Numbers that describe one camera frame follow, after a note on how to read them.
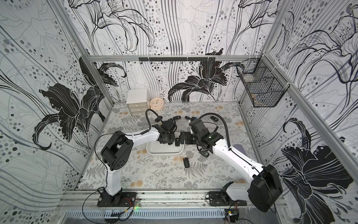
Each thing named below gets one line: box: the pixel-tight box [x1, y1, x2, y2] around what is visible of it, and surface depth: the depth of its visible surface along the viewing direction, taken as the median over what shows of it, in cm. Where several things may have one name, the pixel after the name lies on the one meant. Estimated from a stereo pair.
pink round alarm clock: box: [149, 97, 165, 112], surface depth 117 cm
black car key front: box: [183, 157, 190, 168], surface depth 87 cm
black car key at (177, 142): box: [175, 137, 180, 147], surface depth 95 cm
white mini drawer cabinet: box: [126, 88, 151, 117], surface depth 112 cm
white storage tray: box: [146, 140, 185, 155], surface depth 92 cm
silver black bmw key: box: [199, 148, 210, 158], surface depth 90 cm
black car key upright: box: [179, 131, 186, 145], surface depth 72 cm
